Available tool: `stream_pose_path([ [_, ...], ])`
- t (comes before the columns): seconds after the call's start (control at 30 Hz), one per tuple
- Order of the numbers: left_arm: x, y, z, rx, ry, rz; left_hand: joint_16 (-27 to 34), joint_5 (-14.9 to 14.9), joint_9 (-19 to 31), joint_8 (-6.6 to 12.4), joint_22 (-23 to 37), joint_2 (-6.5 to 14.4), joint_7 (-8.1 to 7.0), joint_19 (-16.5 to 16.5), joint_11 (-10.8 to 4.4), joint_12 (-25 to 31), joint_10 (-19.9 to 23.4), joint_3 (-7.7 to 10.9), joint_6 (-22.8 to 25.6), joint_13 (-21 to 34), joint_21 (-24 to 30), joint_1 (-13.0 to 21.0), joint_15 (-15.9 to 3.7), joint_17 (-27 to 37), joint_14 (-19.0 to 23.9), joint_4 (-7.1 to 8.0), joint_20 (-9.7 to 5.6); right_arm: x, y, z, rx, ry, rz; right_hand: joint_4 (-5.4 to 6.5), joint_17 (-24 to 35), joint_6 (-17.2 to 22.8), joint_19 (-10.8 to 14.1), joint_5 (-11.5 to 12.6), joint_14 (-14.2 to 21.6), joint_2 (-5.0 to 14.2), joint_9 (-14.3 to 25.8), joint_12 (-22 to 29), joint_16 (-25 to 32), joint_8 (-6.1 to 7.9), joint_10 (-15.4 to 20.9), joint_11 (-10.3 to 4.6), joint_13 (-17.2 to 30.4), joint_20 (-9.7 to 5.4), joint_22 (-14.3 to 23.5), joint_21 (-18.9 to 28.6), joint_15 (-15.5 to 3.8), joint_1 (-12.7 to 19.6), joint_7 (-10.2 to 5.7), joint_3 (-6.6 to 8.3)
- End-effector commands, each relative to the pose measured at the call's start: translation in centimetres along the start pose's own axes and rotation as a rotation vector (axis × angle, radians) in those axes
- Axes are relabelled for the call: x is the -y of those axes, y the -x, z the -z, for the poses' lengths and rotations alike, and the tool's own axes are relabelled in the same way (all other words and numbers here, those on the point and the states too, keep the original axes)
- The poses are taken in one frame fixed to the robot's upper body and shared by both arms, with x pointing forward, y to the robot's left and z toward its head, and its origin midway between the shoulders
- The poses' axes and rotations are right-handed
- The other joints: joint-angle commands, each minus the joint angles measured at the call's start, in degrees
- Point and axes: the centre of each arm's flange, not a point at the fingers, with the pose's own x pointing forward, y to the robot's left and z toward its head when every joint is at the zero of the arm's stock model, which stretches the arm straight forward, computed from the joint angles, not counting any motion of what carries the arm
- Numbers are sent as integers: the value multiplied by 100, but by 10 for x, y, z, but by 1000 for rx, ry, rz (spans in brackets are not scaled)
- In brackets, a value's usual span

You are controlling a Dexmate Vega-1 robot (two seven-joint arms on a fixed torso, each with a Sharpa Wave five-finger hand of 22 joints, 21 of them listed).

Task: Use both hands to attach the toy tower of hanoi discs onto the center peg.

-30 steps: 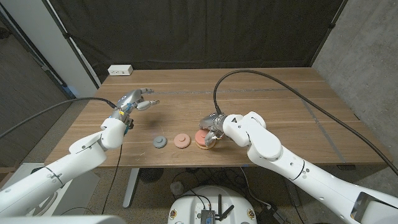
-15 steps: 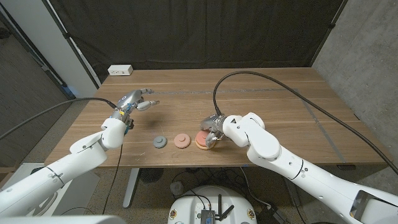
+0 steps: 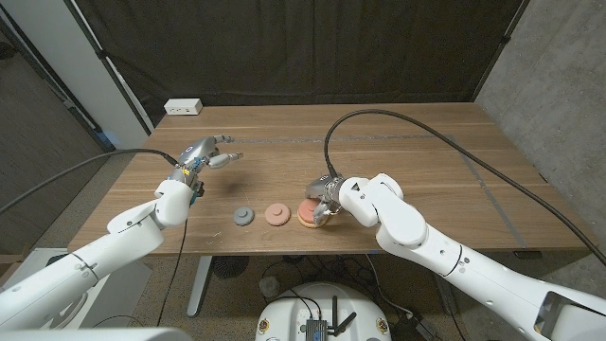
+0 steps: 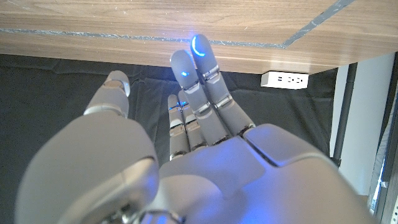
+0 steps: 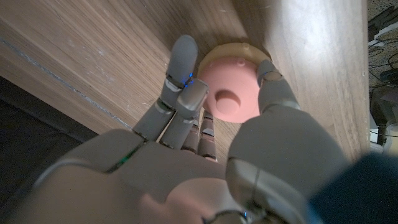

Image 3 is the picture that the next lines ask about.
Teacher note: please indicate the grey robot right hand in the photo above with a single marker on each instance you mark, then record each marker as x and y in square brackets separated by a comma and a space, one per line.
[326, 189]

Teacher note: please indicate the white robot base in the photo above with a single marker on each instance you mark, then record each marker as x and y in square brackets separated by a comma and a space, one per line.
[293, 312]

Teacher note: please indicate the grey tape outline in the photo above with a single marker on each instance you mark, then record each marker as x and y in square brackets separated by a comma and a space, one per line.
[293, 139]

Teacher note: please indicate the grey router with black antennas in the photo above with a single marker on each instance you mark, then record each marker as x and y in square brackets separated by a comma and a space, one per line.
[316, 329]

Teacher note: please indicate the grey table leg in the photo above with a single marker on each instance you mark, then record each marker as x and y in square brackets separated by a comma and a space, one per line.
[446, 300]

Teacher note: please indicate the dusty pink toy disc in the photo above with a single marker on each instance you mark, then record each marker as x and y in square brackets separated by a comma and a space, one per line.
[277, 214]

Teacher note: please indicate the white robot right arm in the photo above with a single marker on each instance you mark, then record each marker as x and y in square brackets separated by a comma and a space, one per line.
[426, 237]

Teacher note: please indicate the small black floor fan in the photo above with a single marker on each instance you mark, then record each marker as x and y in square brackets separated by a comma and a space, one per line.
[229, 266]

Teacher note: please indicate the black power adapter box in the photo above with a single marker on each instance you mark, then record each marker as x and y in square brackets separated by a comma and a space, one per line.
[412, 328]

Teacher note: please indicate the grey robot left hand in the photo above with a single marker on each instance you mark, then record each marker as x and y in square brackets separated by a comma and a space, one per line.
[199, 151]

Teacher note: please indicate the white floor platform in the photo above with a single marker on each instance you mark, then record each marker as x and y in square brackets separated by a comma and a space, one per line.
[128, 289]

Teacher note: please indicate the black backdrop curtain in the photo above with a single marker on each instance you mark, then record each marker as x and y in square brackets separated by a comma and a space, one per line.
[303, 47]

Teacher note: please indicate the black backdrop stand pole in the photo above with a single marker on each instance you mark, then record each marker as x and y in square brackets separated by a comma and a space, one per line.
[505, 38]
[101, 54]

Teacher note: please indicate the white power strip box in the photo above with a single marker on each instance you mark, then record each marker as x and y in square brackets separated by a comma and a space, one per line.
[183, 106]

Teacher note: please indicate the orange toy disc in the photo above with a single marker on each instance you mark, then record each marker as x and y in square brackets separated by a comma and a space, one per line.
[308, 224]

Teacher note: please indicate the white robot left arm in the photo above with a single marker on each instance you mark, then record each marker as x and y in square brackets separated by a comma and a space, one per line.
[94, 256]

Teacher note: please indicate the grey toy disc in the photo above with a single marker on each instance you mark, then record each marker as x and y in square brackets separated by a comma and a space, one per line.
[243, 215]

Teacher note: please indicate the white table leg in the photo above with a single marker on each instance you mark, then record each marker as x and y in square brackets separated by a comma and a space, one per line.
[199, 289]

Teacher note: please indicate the coral red toy disc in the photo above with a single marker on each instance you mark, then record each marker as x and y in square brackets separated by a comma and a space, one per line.
[307, 210]

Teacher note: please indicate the white robot torso edge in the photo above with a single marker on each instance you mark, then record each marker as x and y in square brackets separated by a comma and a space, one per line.
[94, 336]

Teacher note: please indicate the round grey floor object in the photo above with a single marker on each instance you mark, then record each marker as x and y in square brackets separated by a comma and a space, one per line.
[270, 286]

